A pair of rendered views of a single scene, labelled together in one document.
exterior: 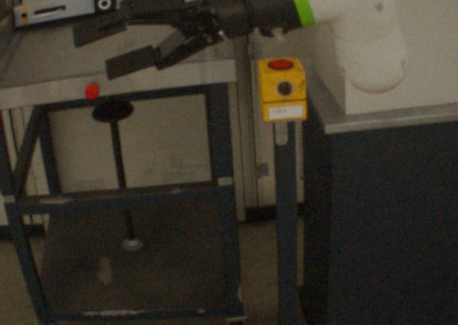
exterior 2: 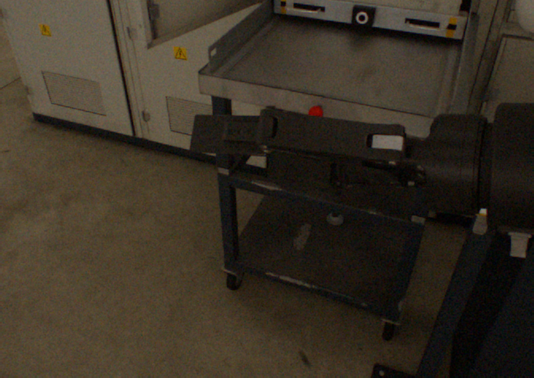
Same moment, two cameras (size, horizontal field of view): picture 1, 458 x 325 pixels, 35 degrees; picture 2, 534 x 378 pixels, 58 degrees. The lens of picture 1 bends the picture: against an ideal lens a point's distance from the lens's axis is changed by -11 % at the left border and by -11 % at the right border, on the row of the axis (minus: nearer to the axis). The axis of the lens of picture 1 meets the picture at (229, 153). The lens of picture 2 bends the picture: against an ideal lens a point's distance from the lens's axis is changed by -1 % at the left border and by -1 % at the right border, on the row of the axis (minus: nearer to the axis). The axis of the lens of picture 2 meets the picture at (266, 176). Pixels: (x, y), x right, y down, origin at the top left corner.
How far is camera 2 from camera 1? 0.64 m
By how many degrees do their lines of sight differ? 22
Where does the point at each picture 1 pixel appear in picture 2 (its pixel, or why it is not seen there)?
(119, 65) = (286, 164)
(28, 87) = (256, 86)
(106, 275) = (301, 241)
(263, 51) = (499, 96)
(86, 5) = (345, 13)
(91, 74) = (319, 95)
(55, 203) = (265, 187)
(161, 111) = not seen: hidden behind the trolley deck
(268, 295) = (428, 298)
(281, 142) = (477, 232)
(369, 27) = not seen: outside the picture
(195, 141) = not seen: hidden behind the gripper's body
